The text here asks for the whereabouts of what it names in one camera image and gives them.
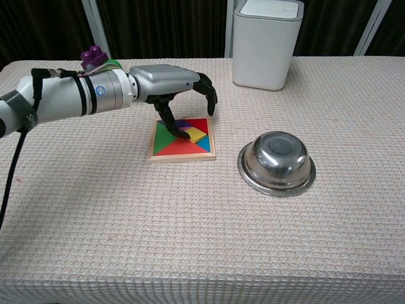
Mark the red tangram triangle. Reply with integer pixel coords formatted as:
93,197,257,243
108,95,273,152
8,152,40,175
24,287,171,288
184,118,209,136

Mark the wooden tangram tray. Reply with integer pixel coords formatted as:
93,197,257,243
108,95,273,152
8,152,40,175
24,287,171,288
147,116,218,165

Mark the upturned stainless steel bowl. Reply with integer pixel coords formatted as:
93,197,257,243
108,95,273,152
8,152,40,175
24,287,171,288
237,130,317,198

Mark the yellow square tile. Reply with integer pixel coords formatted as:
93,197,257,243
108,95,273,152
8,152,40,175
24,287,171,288
184,127,206,143

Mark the purple building block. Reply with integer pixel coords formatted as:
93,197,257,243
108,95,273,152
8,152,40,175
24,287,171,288
80,45,109,71

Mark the coloured wire bundle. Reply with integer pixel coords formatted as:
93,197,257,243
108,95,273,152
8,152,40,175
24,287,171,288
75,63,115,79

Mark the beige waffle-weave tablecloth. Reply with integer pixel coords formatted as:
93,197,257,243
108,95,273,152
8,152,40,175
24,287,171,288
0,56,405,304

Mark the grey metal frame post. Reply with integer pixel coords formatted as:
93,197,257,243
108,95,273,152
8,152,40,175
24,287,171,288
81,0,112,60
353,0,393,57
223,0,238,58

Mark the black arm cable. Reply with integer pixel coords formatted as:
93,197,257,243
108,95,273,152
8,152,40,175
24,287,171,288
0,67,80,232

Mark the white plastic trash bin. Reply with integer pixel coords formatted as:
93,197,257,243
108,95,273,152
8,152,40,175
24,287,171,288
232,0,305,92

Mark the green tangram triangle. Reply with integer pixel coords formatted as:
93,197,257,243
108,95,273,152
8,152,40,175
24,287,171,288
153,121,180,156

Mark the black curtain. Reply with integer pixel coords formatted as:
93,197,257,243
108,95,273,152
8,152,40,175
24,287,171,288
0,0,405,72

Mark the purple tangram parallelogram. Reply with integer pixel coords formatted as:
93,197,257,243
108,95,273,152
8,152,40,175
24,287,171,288
158,119,190,129

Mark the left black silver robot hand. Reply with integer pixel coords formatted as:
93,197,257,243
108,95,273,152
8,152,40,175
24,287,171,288
129,64,219,141

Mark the orange-red large tangram triangle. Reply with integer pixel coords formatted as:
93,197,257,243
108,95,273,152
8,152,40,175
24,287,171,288
155,136,212,156

